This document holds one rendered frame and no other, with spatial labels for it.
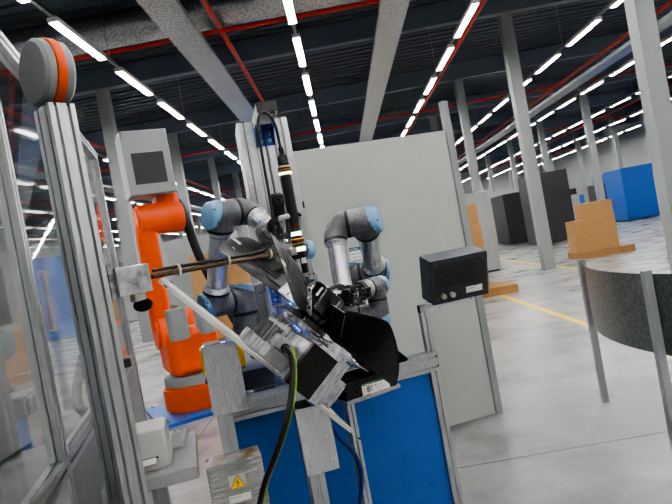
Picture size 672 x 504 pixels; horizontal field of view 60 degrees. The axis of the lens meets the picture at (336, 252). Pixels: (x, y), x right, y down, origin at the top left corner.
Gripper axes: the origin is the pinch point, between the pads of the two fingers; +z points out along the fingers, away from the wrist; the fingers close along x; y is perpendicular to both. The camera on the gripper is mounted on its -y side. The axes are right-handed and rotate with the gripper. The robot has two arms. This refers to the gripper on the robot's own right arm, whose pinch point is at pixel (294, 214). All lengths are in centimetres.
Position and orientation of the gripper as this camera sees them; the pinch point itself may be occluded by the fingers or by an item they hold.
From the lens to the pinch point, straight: 189.3
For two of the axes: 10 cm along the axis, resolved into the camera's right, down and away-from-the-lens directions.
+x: -8.9, 1.7, -4.1
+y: 1.9, 9.8, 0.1
